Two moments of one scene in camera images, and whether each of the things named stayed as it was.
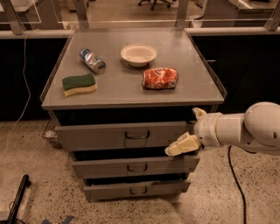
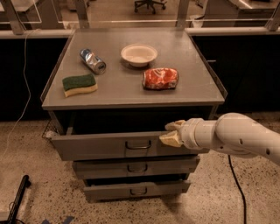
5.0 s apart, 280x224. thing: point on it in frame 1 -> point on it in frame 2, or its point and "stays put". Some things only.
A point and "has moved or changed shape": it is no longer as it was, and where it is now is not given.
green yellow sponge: (79, 84) stays put
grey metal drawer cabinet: (118, 101) stays put
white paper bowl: (138, 54) stays put
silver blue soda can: (93, 61) stays put
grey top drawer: (120, 136) has moved or changed shape
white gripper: (207, 128) -> (187, 134)
